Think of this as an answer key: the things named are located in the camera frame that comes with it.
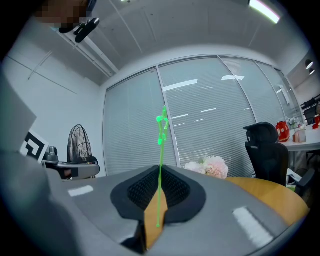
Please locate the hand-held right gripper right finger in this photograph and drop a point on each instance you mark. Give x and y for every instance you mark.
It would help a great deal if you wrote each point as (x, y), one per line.
(212, 212)

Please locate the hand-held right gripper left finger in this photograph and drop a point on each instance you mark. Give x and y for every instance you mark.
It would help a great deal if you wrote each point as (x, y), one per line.
(105, 200)

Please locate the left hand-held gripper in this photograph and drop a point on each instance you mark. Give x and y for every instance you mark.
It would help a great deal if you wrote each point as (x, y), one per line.
(33, 146)

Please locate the green artificial flower stem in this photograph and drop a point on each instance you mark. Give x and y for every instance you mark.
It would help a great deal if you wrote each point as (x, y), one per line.
(159, 200)

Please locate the pink flower bouquet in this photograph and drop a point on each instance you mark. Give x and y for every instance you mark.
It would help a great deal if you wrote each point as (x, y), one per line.
(215, 166)

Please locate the round wooden table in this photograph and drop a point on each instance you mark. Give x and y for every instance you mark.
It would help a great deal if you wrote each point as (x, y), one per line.
(275, 197)

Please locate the glass partition with blinds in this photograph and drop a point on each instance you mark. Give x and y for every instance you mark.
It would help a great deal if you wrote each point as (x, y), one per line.
(132, 125)

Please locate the black office chair with headrest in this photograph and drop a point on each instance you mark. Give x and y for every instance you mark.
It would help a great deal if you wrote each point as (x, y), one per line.
(267, 155)

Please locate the red ornament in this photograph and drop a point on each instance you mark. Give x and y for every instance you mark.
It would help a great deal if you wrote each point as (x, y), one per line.
(282, 131)

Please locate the pink gift box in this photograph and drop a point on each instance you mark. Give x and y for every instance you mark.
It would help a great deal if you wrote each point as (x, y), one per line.
(299, 137)

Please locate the white desk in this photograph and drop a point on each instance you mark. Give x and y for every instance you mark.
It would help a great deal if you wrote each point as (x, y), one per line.
(312, 141)

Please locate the person's head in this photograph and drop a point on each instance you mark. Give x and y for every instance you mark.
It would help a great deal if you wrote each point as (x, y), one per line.
(60, 12)

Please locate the dark pendant lamp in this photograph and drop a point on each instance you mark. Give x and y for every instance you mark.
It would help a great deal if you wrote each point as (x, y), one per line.
(309, 65)
(312, 71)

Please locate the long ceiling light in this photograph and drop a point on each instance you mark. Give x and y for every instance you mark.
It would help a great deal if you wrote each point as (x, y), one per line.
(265, 11)

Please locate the black pedestal fan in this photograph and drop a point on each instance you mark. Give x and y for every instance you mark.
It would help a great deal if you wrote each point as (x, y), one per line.
(78, 145)

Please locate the black head-worn camera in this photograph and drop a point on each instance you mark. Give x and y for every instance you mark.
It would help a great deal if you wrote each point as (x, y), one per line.
(86, 30)

